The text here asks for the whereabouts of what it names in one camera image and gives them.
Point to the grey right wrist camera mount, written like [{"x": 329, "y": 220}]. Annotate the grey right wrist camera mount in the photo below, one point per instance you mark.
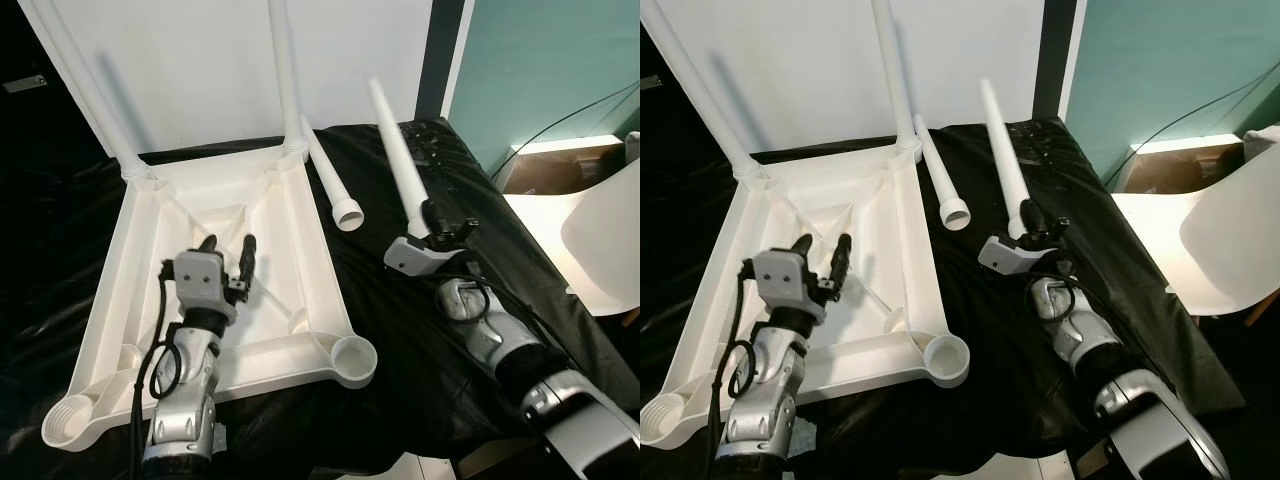
[
  {"x": 415, "y": 255},
  {"x": 1010, "y": 254}
]

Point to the white plastic chair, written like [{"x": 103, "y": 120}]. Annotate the white plastic chair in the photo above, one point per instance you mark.
[
  {"x": 600, "y": 240},
  {"x": 1220, "y": 240}
]

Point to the brown cardboard box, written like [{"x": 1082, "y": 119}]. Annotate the brown cardboard box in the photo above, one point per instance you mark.
[
  {"x": 560, "y": 168},
  {"x": 1180, "y": 168}
]

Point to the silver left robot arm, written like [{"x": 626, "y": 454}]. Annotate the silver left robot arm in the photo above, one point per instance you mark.
[
  {"x": 765, "y": 390},
  {"x": 185, "y": 390}
]

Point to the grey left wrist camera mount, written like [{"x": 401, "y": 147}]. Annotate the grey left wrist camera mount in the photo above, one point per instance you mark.
[
  {"x": 788, "y": 283},
  {"x": 200, "y": 283}
]

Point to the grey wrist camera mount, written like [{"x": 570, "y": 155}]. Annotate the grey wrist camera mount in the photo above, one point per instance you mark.
[
  {"x": 788, "y": 283},
  {"x": 1010, "y": 254},
  {"x": 415, "y": 255},
  {"x": 200, "y": 283}
]

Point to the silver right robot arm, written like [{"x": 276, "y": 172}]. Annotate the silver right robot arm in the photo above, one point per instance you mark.
[
  {"x": 1110, "y": 350},
  {"x": 510, "y": 350}
]

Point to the small grey wall plate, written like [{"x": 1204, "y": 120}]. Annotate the small grey wall plate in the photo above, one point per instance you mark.
[{"x": 24, "y": 85}]

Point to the small white bundle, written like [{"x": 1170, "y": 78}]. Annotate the small white bundle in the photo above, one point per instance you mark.
[
  {"x": 1264, "y": 143},
  {"x": 633, "y": 145}
]

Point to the white plastic table top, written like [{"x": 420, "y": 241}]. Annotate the white plastic table top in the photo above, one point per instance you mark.
[
  {"x": 740, "y": 260},
  {"x": 130, "y": 260}
]

